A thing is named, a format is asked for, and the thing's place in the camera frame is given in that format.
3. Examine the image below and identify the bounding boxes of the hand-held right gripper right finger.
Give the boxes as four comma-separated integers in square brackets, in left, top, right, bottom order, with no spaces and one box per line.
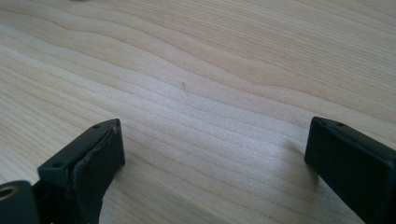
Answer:
[304,116,396,224]

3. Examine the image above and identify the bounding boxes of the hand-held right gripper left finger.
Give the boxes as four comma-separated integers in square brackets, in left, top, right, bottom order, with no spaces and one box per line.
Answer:
[33,118,126,224]

